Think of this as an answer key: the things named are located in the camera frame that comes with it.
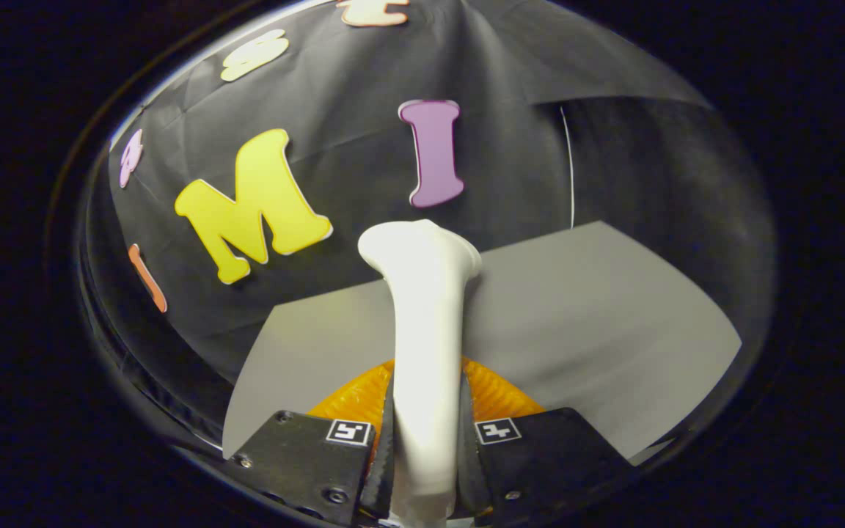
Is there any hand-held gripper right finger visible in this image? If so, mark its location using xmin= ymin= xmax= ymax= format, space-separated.
xmin=458 ymin=358 xmax=636 ymax=528

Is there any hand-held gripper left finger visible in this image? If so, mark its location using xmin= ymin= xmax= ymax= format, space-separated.
xmin=230 ymin=358 xmax=398 ymax=528

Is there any white garment steamer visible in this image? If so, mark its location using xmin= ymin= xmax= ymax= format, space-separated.
xmin=358 ymin=219 xmax=483 ymax=528

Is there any grey cabinet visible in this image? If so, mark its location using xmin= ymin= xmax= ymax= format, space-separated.
xmin=222 ymin=220 xmax=744 ymax=466

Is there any black backdrop cloth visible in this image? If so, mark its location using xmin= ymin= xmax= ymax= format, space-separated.
xmin=85 ymin=0 xmax=775 ymax=441

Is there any thin white cord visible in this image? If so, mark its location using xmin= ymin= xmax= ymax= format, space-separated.
xmin=559 ymin=106 xmax=576 ymax=230

